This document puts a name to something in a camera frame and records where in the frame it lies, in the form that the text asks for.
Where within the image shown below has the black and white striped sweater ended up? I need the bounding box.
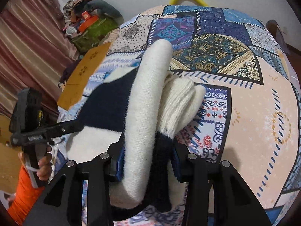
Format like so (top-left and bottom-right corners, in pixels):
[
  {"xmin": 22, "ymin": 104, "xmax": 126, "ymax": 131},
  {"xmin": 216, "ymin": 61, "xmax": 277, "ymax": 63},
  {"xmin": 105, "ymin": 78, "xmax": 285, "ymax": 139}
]
[{"xmin": 66, "ymin": 39, "xmax": 206, "ymax": 212}]

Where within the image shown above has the person's left hand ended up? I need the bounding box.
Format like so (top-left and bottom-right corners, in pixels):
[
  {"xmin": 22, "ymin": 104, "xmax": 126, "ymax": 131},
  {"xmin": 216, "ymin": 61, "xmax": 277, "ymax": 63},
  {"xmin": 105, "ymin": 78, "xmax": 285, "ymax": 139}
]
[{"xmin": 18, "ymin": 144, "xmax": 54, "ymax": 182}]

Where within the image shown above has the pink striped curtain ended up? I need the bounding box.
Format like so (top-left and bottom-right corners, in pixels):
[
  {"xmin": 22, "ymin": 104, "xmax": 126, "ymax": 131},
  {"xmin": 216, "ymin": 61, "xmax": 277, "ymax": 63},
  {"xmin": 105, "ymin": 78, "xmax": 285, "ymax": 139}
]
[{"xmin": 1, "ymin": 0, "xmax": 79, "ymax": 117}]

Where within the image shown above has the blue patchwork bed sheet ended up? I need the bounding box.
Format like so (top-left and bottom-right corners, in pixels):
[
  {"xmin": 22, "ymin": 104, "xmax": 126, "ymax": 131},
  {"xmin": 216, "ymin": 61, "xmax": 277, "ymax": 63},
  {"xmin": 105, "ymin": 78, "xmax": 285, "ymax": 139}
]
[{"xmin": 59, "ymin": 5, "xmax": 300, "ymax": 225}]

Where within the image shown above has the green patterned storage bag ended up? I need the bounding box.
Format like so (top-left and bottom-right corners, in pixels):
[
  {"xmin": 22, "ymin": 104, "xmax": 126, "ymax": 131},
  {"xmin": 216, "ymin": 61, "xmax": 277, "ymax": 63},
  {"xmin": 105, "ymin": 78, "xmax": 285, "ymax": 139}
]
[{"xmin": 71, "ymin": 16, "xmax": 118, "ymax": 53}]

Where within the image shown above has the orange box on bag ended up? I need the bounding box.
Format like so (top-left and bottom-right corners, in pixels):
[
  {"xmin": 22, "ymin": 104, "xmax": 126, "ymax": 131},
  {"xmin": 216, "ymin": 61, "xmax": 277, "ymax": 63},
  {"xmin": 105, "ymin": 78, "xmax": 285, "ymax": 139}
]
[{"xmin": 78, "ymin": 11, "xmax": 100, "ymax": 33}]

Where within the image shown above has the dark cloth on door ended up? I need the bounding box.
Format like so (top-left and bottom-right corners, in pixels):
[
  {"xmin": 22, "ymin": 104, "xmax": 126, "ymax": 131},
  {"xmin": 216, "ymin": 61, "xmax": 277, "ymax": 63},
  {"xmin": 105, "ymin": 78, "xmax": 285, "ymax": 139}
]
[{"xmin": 266, "ymin": 19, "xmax": 290, "ymax": 55}]

